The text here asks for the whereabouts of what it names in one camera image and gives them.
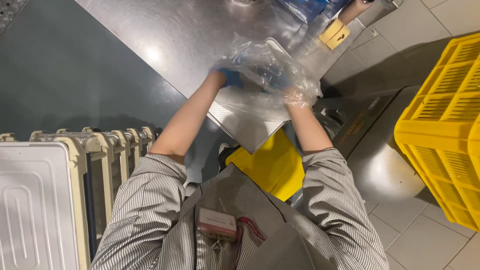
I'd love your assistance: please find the black white shoe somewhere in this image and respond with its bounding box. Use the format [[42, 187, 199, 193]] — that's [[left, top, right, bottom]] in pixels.
[[218, 142, 241, 172]]

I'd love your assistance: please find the clear plastic bag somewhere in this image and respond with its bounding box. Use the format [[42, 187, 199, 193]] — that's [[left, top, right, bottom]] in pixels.
[[212, 33, 324, 110]]

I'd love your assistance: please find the yellow plastic bin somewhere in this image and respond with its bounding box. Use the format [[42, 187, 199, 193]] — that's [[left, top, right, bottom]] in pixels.
[[225, 127, 306, 202]]

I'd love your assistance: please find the grey metal floor scale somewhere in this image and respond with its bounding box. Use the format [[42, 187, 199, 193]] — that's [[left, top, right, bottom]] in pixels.
[[289, 85, 426, 211]]

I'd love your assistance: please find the brown cardboard tube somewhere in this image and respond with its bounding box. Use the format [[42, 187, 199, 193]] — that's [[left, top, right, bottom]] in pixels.
[[337, 0, 376, 26]]

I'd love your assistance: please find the grey apron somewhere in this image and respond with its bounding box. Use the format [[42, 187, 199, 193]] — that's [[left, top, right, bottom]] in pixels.
[[155, 163, 338, 270]]

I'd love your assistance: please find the pink white name badge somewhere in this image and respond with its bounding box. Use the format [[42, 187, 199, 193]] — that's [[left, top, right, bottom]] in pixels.
[[196, 205, 238, 242]]

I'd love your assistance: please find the blue plastic packet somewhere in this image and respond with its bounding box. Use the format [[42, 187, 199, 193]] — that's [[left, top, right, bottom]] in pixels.
[[277, 0, 351, 25]]

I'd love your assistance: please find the yellow sponge block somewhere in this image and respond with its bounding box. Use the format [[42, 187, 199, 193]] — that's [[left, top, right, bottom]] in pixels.
[[318, 18, 351, 51]]

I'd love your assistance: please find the person's left hand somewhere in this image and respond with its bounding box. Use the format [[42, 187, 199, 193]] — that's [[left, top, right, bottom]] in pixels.
[[211, 67, 245, 89]]

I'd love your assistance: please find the grey striped shirt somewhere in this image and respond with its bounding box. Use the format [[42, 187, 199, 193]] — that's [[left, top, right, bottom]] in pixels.
[[90, 147, 390, 270]]

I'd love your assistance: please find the red lanyard cord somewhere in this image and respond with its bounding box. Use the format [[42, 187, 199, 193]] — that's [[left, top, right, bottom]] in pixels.
[[232, 216, 267, 270]]

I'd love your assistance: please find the yellow slotted plastic crate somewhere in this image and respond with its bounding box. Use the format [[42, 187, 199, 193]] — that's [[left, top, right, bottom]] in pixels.
[[393, 32, 480, 232]]

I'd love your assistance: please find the stack of cream plastic trays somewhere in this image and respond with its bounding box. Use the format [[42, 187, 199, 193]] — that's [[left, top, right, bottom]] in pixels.
[[0, 126, 156, 270]]

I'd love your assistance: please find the person's right hand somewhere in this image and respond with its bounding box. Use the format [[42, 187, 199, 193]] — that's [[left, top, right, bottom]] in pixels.
[[262, 67, 301, 101]]

